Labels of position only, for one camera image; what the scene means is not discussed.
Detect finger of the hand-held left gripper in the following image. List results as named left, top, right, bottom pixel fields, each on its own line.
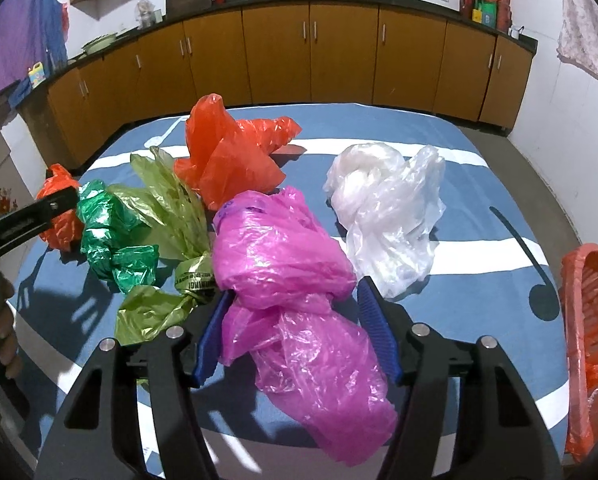
left=0, top=186, right=81, bottom=275

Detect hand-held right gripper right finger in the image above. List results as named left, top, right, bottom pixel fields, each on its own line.
left=356, top=277, right=564, bottom=480

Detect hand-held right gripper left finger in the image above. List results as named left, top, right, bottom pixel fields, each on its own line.
left=34, top=291, right=236, bottom=480

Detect small knotted orange plastic bag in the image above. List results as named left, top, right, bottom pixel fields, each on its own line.
left=36, top=163, right=86, bottom=252

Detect dark green plastic bag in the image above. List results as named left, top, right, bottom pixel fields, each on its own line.
left=76, top=179, right=161, bottom=295

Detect magenta plastic bag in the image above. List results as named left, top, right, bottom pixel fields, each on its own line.
left=212, top=186, right=399, bottom=464

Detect clear white plastic bag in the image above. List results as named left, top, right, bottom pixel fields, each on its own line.
left=323, top=142, right=446, bottom=302

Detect large orange plastic bag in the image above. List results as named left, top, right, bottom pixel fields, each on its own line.
left=173, top=93, right=287, bottom=212

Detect orange plastic basket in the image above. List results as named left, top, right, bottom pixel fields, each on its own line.
left=558, top=243, right=598, bottom=464

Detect blue music note tablecloth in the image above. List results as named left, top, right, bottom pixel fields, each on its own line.
left=8, top=102, right=580, bottom=480

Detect green basin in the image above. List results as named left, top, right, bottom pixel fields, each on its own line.
left=81, top=33, right=118, bottom=56

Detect purple hanging cloth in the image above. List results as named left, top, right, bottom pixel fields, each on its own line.
left=0, top=0, right=69, bottom=107

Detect clear jar with bag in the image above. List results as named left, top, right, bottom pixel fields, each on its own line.
left=136, top=0, right=163, bottom=29

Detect wooden base cabinets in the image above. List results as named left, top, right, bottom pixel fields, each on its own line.
left=9, top=2, right=538, bottom=172

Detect green box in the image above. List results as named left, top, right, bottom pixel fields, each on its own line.
left=471, top=0, right=498, bottom=26

